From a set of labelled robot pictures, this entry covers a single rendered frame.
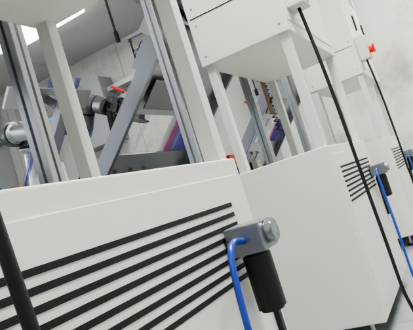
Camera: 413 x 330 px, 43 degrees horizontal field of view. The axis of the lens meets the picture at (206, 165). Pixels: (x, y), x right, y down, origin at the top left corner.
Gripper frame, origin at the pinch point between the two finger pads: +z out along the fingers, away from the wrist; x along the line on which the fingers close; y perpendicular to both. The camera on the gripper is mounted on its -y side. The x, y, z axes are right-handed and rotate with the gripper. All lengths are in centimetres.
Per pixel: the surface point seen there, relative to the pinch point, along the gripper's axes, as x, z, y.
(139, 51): -17.1, 2.7, 27.1
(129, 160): -2.5, -1.9, -16.5
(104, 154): -21.0, -1.5, -12.8
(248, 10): -21, 43, 47
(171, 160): 34.4, -2.6, -18.7
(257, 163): 10.3, 47.3, -5.0
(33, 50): 319, -374, 8
